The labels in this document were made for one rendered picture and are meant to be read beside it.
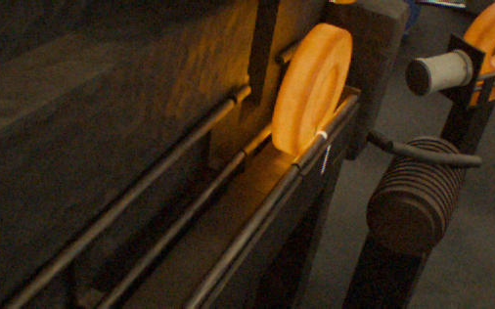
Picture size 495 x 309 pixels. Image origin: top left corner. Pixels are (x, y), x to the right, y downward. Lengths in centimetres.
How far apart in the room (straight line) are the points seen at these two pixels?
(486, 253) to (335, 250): 43
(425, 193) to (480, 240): 89
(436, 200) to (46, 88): 72
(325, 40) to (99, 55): 30
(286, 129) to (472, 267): 115
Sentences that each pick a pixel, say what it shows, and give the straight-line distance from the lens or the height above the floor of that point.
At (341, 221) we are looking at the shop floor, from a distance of 175.
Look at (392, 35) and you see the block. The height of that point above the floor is 77.
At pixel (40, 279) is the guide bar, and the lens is 47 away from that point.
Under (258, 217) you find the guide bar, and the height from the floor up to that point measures 71.
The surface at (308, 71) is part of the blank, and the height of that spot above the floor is 79.
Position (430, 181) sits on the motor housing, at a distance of 103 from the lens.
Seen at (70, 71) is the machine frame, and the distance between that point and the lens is 44.
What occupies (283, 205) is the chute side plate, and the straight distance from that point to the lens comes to 62.
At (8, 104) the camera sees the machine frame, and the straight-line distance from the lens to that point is 41.
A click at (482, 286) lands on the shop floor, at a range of 174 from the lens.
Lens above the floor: 108
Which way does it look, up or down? 34 degrees down
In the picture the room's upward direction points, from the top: 10 degrees clockwise
